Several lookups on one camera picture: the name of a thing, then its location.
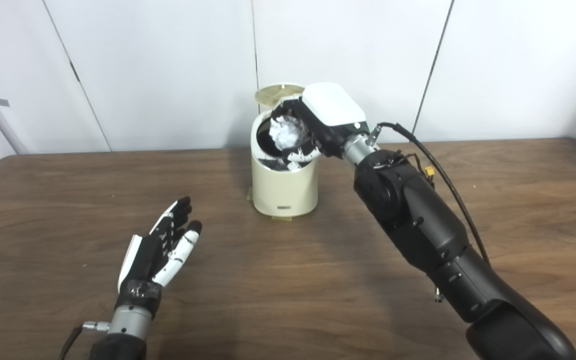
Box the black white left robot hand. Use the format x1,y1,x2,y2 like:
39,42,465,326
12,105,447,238
117,196,203,316

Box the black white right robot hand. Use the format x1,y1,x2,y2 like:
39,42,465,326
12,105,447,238
270,82,371,171

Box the white paper ball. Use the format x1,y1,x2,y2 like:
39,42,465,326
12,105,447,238
269,115,311,151

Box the round cream bin lid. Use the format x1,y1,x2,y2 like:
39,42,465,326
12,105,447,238
254,83,305,108

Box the cream-colored desktop bin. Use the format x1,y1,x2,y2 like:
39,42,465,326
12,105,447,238
250,83,320,218

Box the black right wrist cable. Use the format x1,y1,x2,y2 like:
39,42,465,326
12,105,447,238
372,121,491,266

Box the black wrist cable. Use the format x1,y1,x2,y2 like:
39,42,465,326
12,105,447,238
58,321,111,360
372,121,491,266

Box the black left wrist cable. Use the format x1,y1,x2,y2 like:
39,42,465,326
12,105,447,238
58,321,111,360

